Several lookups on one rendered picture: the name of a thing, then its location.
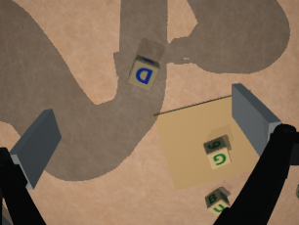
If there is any tan flat mat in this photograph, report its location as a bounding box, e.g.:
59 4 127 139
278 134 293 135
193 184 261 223
153 95 256 191

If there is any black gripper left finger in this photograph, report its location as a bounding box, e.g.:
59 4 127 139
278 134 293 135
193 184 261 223
0 109 62 225

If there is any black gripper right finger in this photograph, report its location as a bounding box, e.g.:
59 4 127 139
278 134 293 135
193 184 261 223
213 83 299 225

